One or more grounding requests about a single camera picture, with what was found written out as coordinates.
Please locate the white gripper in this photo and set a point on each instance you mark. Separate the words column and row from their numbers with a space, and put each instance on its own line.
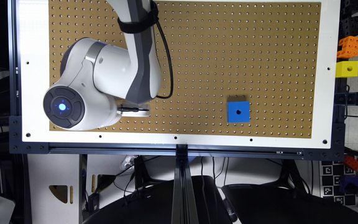
column 133, row 110

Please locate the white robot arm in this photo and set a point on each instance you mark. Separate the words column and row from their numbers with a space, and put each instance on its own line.
column 100, row 83

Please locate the blue cube block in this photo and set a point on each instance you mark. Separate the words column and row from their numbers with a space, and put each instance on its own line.
column 238, row 112

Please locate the yellow cube block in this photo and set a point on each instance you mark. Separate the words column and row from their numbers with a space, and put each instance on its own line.
column 347, row 69

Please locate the red block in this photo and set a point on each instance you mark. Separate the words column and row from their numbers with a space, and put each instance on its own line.
column 351, row 162

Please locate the orange block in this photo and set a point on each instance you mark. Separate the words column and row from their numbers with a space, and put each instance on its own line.
column 349, row 47

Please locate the dark blue block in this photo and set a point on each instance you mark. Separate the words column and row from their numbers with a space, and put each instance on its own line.
column 348, row 184

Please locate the black centre support beam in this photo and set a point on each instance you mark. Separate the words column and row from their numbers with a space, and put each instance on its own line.
column 184, row 209

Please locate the brown pegboard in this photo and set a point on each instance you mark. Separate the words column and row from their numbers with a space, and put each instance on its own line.
column 212, row 53

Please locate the fiducial marker sheet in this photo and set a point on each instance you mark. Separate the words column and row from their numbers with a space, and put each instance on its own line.
column 330, row 175

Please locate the black blocks stack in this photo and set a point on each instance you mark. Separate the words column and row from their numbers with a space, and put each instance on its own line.
column 348, row 23

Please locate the white table frame board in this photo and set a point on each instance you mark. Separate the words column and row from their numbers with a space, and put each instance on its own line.
column 46, row 29

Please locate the black aluminium frame rail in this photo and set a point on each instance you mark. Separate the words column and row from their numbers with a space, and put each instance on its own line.
column 335, row 152

